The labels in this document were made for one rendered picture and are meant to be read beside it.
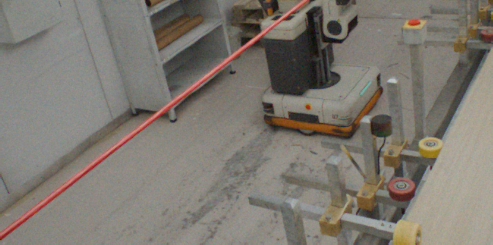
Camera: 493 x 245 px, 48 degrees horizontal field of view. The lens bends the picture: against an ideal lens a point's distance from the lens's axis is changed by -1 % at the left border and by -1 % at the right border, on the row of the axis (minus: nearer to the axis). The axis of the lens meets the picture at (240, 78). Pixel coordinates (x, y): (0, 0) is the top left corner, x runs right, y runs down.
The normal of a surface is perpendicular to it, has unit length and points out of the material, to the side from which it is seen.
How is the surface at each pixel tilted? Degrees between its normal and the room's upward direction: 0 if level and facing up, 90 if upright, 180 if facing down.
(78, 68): 90
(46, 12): 90
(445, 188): 0
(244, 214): 0
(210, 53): 90
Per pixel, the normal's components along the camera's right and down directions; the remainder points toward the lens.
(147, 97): -0.53, 0.44
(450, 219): -0.18, -0.89
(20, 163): 0.83, 0.08
